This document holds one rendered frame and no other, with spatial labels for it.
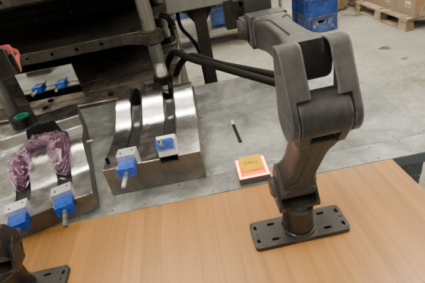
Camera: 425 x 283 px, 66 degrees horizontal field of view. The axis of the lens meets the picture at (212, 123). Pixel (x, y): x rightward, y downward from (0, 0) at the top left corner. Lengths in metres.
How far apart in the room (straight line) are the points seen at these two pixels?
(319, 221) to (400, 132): 0.41
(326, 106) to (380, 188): 0.47
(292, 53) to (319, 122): 0.09
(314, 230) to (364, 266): 0.11
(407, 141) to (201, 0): 1.04
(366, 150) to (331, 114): 0.56
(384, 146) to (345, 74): 0.58
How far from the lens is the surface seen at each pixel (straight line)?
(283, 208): 0.67
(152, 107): 1.09
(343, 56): 0.43
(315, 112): 0.41
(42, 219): 0.95
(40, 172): 1.05
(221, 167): 0.93
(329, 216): 0.77
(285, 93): 0.40
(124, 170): 0.85
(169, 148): 0.82
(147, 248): 0.79
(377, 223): 0.78
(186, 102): 1.07
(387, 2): 4.88
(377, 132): 1.04
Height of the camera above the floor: 1.37
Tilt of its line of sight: 30 degrees down
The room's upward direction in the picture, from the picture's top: 12 degrees counter-clockwise
